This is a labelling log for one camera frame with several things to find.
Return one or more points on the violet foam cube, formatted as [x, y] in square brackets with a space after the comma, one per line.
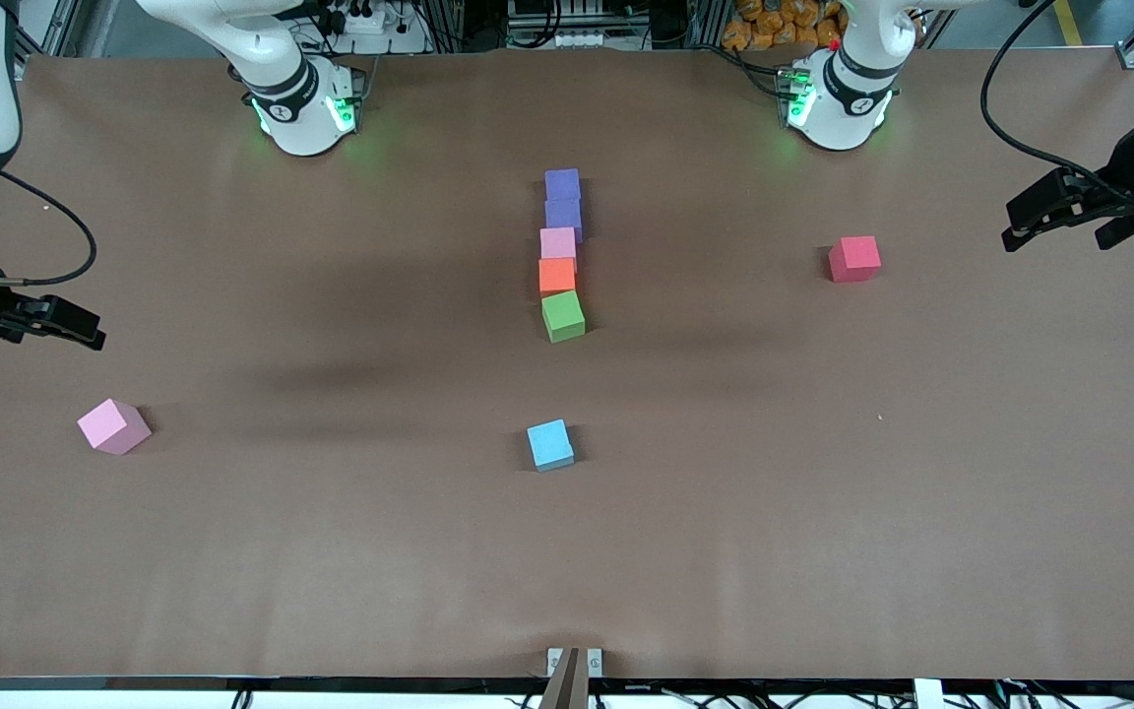
[564, 219]
[562, 183]

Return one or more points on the cyan foam cube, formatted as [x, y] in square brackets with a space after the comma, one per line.
[550, 445]

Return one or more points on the white post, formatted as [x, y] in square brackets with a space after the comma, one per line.
[922, 694]

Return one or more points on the white power strip with plugs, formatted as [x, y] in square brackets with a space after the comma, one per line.
[380, 41]

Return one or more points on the pink foam cube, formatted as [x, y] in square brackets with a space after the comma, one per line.
[112, 426]
[557, 242]

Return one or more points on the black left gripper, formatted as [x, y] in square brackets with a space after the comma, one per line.
[1129, 161]

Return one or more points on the brown table cover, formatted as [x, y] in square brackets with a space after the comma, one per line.
[823, 551]

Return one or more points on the metal equipment rack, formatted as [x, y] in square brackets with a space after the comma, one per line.
[577, 39]

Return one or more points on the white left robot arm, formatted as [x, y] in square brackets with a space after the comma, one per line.
[848, 98]

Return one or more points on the orange bagged items pile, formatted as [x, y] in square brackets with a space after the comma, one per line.
[774, 25]

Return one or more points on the red foam cube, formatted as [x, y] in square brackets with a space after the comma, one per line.
[854, 260]

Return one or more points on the green foam cube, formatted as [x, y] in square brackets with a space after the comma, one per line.
[563, 315]

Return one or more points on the orange foam cube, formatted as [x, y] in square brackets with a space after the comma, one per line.
[557, 276]

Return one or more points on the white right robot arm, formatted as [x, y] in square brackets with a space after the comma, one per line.
[301, 108]

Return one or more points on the small metal table bracket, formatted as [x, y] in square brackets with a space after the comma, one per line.
[595, 662]

